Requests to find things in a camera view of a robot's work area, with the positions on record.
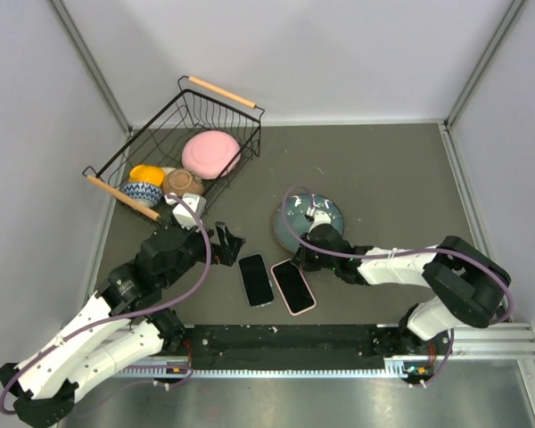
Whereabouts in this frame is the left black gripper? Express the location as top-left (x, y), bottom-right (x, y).
top-left (161, 212), bottom-right (245, 288)

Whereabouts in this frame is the clear phone case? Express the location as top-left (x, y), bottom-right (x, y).
top-left (238, 253), bottom-right (276, 309)

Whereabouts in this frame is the blue phone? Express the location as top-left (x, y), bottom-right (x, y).
top-left (238, 253), bottom-right (276, 309)

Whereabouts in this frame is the black phone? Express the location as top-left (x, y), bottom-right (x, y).
top-left (273, 260), bottom-right (315, 314)

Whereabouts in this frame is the pink phone case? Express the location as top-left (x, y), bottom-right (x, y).
top-left (270, 258), bottom-right (317, 317)

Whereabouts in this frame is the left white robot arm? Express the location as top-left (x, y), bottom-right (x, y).
top-left (0, 222), bottom-right (245, 427)

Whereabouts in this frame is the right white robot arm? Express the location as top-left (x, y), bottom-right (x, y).
top-left (292, 222), bottom-right (513, 353)

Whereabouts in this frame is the blue ceramic plate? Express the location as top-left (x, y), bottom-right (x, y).
top-left (273, 193), bottom-right (345, 253)

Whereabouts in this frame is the brown ceramic bowl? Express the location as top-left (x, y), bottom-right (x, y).
top-left (162, 169), bottom-right (205, 197)

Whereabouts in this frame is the pink plate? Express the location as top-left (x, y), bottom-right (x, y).
top-left (182, 130), bottom-right (241, 180)

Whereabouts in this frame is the blue patterned bowl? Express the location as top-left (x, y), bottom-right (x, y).
top-left (123, 182), bottom-right (163, 208)

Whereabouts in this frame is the yellow bowl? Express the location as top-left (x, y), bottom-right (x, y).
top-left (128, 164), bottom-right (166, 186)

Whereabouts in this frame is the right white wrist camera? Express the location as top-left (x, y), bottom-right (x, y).
top-left (305, 206), bottom-right (332, 230)

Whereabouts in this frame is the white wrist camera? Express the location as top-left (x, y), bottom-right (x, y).
top-left (305, 206), bottom-right (332, 230)
top-left (164, 193), bottom-right (206, 229)

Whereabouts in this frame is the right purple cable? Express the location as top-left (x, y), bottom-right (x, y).
top-left (281, 185), bottom-right (516, 325)

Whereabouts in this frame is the purple cable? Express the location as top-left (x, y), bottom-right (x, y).
top-left (281, 185), bottom-right (516, 325)
top-left (0, 193), bottom-right (213, 415)

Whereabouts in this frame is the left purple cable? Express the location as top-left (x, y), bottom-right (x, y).
top-left (0, 193), bottom-right (213, 415)

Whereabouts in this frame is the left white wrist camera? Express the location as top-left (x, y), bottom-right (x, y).
top-left (164, 193), bottom-right (206, 229)

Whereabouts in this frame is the black wire basket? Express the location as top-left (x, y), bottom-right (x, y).
top-left (82, 76), bottom-right (265, 209)

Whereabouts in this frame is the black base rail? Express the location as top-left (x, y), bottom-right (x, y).
top-left (187, 325), bottom-right (403, 371)

